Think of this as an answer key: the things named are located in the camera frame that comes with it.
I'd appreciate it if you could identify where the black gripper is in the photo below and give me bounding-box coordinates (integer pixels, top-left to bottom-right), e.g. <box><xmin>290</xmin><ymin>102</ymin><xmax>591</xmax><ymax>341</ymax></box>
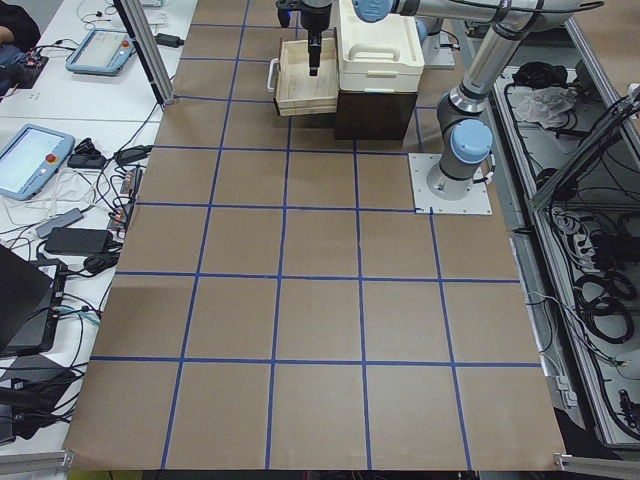
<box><xmin>300</xmin><ymin>0</ymin><xmax>332</xmax><ymax>77</ymax></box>

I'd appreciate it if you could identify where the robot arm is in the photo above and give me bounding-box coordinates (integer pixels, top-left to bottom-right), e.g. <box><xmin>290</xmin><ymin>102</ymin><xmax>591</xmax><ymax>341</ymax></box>
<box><xmin>352</xmin><ymin>1</ymin><xmax>604</xmax><ymax>185</ymax></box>

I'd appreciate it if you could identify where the light wooden drawer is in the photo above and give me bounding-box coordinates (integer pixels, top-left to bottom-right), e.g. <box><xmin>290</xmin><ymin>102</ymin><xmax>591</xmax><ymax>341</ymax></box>
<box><xmin>273</xmin><ymin>38</ymin><xmax>338</xmax><ymax>117</ymax></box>

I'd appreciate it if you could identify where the white plastic tray box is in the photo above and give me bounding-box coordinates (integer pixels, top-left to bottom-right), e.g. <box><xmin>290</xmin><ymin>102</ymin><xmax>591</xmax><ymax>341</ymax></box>
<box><xmin>337</xmin><ymin>1</ymin><xmax>424</xmax><ymax>93</ymax></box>

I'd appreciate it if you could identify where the dark brown wooden cabinet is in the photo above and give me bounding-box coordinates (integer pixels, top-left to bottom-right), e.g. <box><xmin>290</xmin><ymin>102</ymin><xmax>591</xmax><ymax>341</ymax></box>
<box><xmin>334</xmin><ymin>90</ymin><xmax>418</xmax><ymax>140</ymax></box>

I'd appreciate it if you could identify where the blue teach pendant far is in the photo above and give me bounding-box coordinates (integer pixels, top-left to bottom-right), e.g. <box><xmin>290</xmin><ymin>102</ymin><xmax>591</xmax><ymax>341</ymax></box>
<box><xmin>65</xmin><ymin>29</ymin><xmax>134</xmax><ymax>77</ymax></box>

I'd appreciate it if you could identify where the blue teach pendant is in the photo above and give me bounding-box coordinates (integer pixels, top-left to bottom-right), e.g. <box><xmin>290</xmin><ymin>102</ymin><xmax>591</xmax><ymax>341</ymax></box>
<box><xmin>65</xmin><ymin>29</ymin><xmax>134</xmax><ymax>77</ymax></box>
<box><xmin>1</xmin><ymin>124</ymin><xmax>75</xmax><ymax>201</ymax></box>

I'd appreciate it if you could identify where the crumpled white cloth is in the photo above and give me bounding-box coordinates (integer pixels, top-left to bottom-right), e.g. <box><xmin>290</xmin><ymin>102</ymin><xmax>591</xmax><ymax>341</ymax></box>
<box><xmin>514</xmin><ymin>86</ymin><xmax>577</xmax><ymax>129</ymax></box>

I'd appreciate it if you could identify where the grey usb hub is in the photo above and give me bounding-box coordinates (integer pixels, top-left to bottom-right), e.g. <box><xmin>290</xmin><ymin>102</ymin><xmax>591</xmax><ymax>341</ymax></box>
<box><xmin>35</xmin><ymin>208</ymin><xmax>84</xmax><ymax>239</ymax></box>

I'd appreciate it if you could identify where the blue teach pendant near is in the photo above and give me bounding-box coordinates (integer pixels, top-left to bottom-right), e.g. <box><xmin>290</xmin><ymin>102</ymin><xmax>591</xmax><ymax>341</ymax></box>
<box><xmin>1</xmin><ymin>124</ymin><xmax>75</xmax><ymax>201</ymax></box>

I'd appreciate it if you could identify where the black power brick left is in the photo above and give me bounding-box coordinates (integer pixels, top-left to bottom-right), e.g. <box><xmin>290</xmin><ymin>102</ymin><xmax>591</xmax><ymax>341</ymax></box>
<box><xmin>44</xmin><ymin>228</ymin><xmax>113</xmax><ymax>256</ymax></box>

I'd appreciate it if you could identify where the black laptop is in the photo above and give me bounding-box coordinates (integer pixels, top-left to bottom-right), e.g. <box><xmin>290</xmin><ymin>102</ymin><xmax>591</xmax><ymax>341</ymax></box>
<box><xmin>1</xmin><ymin>247</ymin><xmax>67</xmax><ymax>357</ymax></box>

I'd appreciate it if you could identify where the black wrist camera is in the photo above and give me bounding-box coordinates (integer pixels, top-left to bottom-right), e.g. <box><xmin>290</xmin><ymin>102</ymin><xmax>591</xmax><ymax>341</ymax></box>
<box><xmin>275</xmin><ymin>0</ymin><xmax>301</xmax><ymax>28</ymax></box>

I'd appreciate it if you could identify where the aluminium frame post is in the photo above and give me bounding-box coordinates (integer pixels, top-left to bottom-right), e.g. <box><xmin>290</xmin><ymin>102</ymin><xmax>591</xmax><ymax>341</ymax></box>
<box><xmin>113</xmin><ymin>0</ymin><xmax>174</xmax><ymax>108</ymax></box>

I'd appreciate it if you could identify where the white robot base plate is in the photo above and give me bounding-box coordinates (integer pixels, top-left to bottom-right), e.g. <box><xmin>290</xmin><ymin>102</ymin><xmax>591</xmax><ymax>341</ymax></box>
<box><xmin>408</xmin><ymin>153</ymin><xmax>492</xmax><ymax>216</ymax></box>

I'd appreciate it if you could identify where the aluminium rail frame right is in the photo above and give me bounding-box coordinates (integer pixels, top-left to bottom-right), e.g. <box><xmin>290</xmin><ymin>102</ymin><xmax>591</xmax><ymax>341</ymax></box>
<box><xmin>493</xmin><ymin>1</ymin><xmax>639</xmax><ymax>452</ymax></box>

